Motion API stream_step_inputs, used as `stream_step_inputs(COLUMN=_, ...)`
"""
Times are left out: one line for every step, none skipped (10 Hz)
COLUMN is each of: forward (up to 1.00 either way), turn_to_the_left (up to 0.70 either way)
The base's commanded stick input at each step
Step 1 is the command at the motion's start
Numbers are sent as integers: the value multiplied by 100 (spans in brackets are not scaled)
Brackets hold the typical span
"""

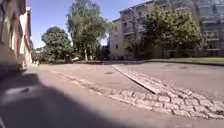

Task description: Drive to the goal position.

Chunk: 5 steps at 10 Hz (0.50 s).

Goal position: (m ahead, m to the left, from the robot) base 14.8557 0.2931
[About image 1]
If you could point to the tall green tree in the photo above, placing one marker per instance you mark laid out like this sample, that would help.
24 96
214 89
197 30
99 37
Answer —
86 26

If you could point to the cobblestone strip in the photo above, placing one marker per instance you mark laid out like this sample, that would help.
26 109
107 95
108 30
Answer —
168 100

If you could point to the beige building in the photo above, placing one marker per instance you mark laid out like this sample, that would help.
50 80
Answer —
13 30

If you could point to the round green tree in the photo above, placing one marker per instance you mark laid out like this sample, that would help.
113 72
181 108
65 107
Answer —
57 43

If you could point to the broad green tree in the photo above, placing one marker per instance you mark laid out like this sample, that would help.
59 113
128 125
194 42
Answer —
171 31

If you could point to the grey apartment building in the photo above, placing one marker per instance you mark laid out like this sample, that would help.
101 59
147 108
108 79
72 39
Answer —
130 30

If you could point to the grey asphalt road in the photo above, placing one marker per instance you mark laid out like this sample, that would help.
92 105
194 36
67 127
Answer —
190 77

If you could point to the grey stone kerb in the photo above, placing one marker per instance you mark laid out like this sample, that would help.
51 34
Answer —
140 81

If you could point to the manhole cover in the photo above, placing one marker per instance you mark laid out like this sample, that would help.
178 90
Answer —
109 72

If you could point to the grass strip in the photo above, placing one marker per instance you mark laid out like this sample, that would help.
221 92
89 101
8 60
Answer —
200 60

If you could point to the grey asphalt pavement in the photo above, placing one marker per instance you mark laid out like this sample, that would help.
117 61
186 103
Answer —
86 111

